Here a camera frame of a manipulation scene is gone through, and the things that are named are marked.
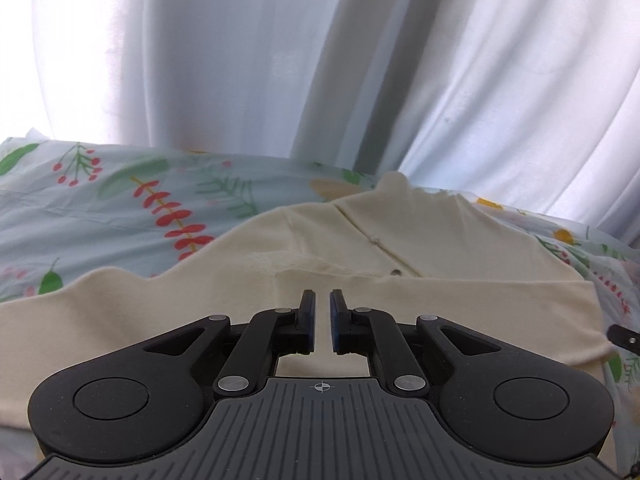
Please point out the cream knit baby garment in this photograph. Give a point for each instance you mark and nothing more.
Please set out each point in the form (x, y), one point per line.
(450, 245)

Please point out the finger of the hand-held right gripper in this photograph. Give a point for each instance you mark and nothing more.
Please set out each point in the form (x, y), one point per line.
(626, 339)

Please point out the white sheer curtain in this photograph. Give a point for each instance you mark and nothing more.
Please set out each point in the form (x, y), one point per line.
(225, 60)

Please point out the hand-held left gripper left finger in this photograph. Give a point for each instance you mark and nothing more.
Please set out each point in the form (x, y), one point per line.
(308, 325)

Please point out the floral printed bed sheet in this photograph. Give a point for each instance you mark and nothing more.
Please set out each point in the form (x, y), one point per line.
(75, 220)

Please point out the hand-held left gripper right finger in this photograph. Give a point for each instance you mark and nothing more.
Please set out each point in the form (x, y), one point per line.
(336, 327)

